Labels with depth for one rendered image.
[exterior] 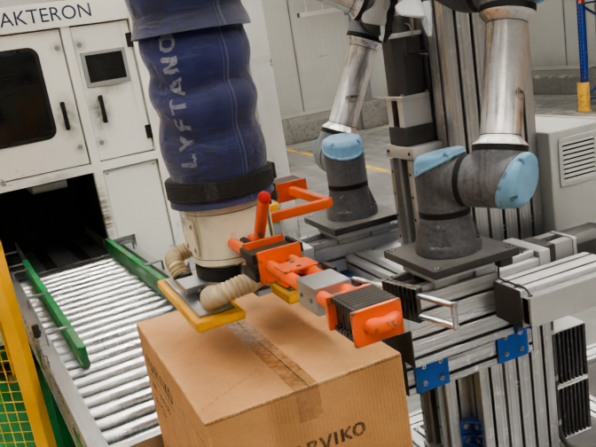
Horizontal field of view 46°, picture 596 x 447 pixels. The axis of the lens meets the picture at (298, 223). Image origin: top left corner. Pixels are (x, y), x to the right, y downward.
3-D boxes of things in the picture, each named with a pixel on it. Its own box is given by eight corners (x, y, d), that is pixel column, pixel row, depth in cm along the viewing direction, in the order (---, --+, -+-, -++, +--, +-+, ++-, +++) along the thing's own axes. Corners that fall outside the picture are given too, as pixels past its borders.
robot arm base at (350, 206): (363, 204, 217) (358, 173, 214) (387, 212, 203) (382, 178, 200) (318, 215, 212) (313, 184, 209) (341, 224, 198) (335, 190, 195)
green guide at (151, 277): (106, 252, 409) (103, 238, 407) (124, 247, 413) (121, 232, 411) (203, 329, 269) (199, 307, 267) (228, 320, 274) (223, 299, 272)
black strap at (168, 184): (157, 194, 154) (152, 176, 153) (254, 172, 162) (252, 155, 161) (183, 210, 133) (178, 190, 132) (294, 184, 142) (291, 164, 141)
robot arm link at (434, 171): (435, 199, 168) (428, 144, 165) (486, 200, 159) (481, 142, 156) (407, 213, 160) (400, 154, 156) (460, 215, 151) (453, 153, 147)
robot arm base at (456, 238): (457, 234, 172) (452, 195, 169) (496, 247, 158) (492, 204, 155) (403, 249, 167) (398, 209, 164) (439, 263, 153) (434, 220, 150)
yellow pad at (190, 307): (158, 288, 163) (153, 268, 162) (199, 277, 167) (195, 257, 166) (198, 333, 133) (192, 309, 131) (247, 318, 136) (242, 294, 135)
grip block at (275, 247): (242, 275, 130) (237, 245, 129) (290, 262, 134) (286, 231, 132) (258, 286, 123) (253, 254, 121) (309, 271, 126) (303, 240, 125)
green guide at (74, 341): (11, 278, 386) (6, 262, 384) (30, 273, 391) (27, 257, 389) (61, 377, 247) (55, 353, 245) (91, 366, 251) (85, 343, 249)
